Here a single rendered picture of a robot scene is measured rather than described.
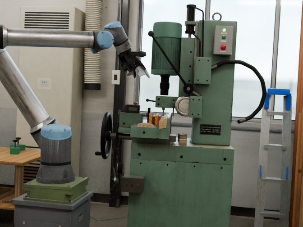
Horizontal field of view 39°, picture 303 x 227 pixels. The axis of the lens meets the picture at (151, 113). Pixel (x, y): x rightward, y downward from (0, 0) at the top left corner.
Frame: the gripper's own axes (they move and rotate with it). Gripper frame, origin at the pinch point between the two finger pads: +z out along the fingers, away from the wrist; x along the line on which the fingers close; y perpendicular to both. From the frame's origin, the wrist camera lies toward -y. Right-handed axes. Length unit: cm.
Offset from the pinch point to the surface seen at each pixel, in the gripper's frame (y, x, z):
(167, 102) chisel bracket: -4.3, 5.4, 19.6
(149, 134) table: 24.2, 19.2, 21.1
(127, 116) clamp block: 17.0, -8.1, 16.4
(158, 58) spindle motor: -12.9, 4.0, -5.2
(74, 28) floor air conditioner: -45, -142, -22
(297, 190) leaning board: -81, 1, 158
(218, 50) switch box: -31.8, 33.1, 1.5
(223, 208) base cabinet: 17, 42, 75
